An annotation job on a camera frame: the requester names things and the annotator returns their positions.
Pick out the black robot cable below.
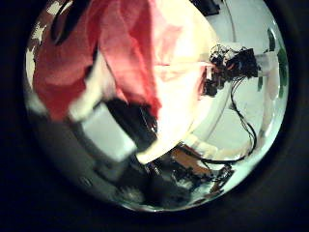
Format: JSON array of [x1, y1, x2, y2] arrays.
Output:
[[192, 77, 259, 164]]

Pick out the orange button shirt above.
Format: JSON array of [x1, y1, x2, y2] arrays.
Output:
[[32, 0, 215, 122]]

